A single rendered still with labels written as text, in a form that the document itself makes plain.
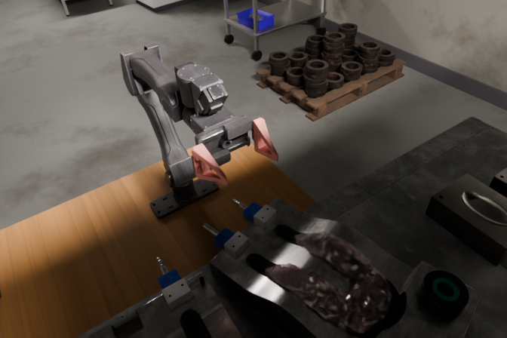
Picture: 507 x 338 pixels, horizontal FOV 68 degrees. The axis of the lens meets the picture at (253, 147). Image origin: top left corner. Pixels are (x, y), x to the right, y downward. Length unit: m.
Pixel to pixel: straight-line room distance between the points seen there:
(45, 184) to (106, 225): 1.58
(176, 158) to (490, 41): 2.63
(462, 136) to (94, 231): 1.20
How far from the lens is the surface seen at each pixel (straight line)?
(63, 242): 1.16
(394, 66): 3.32
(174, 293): 0.82
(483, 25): 3.23
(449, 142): 1.41
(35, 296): 1.09
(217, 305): 0.82
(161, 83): 0.80
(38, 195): 2.64
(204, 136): 0.64
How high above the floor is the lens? 1.61
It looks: 39 degrees down
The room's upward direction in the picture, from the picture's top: 3 degrees counter-clockwise
